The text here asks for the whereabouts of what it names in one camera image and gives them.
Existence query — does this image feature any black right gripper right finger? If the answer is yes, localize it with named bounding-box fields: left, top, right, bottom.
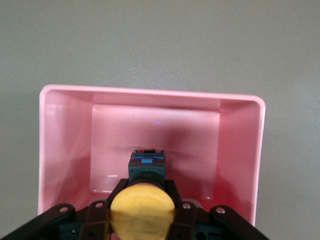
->
left=163, top=179, right=272, bottom=240

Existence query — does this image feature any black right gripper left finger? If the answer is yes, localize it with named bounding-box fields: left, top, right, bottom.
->
left=0, top=178, right=131, bottom=240

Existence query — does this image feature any yellow push button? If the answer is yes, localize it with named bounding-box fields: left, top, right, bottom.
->
left=109, top=149, right=176, bottom=240

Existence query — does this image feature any pink plastic box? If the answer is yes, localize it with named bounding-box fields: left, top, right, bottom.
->
left=36, top=84, right=267, bottom=227

